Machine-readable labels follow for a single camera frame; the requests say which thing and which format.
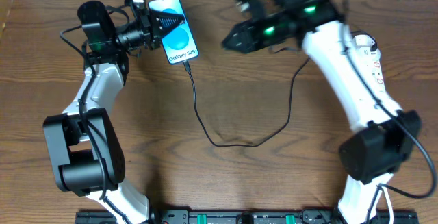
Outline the blue Galaxy smartphone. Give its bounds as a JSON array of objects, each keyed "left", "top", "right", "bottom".
[{"left": 149, "top": 0, "right": 199, "bottom": 64}]

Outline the black USB charging cable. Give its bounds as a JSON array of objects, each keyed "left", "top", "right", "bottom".
[{"left": 183, "top": 30, "right": 377, "bottom": 148}]

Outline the white power strip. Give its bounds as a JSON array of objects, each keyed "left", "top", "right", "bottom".
[{"left": 354, "top": 34, "right": 385, "bottom": 92}]

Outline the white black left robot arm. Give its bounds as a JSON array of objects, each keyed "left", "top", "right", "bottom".
[{"left": 43, "top": 0, "right": 185, "bottom": 223}]

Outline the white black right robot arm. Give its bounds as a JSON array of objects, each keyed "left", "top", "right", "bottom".
[{"left": 222, "top": 0, "right": 421, "bottom": 223}]

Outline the black charger plug adapter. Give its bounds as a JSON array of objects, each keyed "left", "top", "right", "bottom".
[{"left": 370, "top": 43, "right": 378, "bottom": 52}]

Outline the black mounting rail base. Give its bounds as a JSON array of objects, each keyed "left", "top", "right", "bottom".
[{"left": 74, "top": 208, "right": 420, "bottom": 224}]

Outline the white power strip cord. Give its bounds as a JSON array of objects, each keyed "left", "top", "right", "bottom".
[{"left": 378, "top": 182, "right": 396, "bottom": 224}]

